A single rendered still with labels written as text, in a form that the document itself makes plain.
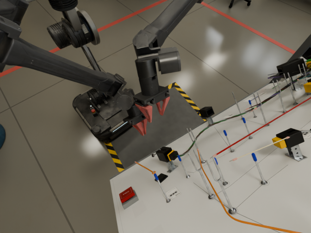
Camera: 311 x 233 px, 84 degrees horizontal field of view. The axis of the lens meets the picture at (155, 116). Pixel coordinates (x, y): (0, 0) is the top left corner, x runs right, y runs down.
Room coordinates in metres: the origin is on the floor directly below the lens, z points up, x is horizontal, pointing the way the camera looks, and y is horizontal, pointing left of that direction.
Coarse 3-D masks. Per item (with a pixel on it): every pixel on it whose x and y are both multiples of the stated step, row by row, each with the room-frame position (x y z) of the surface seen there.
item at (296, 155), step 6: (282, 132) 0.19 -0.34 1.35; (288, 132) 0.19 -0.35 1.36; (294, 132) 0.18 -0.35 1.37; (300, 132) 0.18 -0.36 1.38; (282, 138) 0.17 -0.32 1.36; (288, 138) 0.17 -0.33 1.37; (294, 138) 0.17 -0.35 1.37; (300, 138) 0.17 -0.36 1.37; (288, 144) 0.16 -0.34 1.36; (294, 144) 0.16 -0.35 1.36; (288, 150) 0.15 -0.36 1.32; (294, 150) 0.15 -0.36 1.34; (300, 150) 0.15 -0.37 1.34; (294, 156) 0.14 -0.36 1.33; (300, 156) 0.14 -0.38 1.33
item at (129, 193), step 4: (128, 188) 0.09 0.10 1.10; (124, 192) 0.07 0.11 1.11; (128, 192) 0.07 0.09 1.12; (132, 192) 0.07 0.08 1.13; (120, 196) 0.06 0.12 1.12; (124, 196) 0.06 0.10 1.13; (128, 196) 0.06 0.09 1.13; (132, 196) 0.06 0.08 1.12; (120, 200) 0.05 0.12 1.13; (124, 200) 0.05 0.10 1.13
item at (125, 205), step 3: (135, 192) 0.07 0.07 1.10; (135, 195) 0.06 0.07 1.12; (132, 198) 0.05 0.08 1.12; (135, 198) 0.05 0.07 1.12; (126, 201) 0.05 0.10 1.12; (129, 201) 0.04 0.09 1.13; (132, 201) 0.05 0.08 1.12; (135, 201) 0.05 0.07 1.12; (123, 204) 0.04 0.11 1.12; (126, 204) 0.04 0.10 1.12; (129, 204) 0.04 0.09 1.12; (123, 207) 0.03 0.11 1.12; (126, 207) 0.03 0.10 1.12
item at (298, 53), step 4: (308, 40) 0.81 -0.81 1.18; (304, 44) 0.81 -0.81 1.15; (308, 44) 0.80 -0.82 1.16; (300, 48) 0.81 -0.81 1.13; (304, 48) 0.80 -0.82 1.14; (308, 48) 0.81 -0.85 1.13; (296, 52) 0.82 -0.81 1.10; (300, 52) 0.80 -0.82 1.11; (304, 52) 0.80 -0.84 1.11; (292, 56) 0.82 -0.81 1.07; (296, 56) 0.80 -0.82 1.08; (300, 56) 0.80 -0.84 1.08; (288, 60) 0.82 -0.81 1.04; (304, 60) 0.79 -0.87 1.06; (304, 72) 0.73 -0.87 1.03; (272, 80) 0.82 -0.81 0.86; (284, 80) 1.00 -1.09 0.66
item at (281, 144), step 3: (273, 138) 0.18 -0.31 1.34; (276, 138) 0.18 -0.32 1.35; (279, 138) 0.18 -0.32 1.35; (273, 141) 0.17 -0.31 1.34; (279, 141) 0.16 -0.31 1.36; (282, 141) 0.16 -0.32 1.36; (276, 144) 0.16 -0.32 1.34; (279, 144) 0.16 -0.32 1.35; (282, 144) 0.16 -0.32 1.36; (285, 144) 0.16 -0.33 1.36; (279, 147) 0.15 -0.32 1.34; (282, 147) 0.15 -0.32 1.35
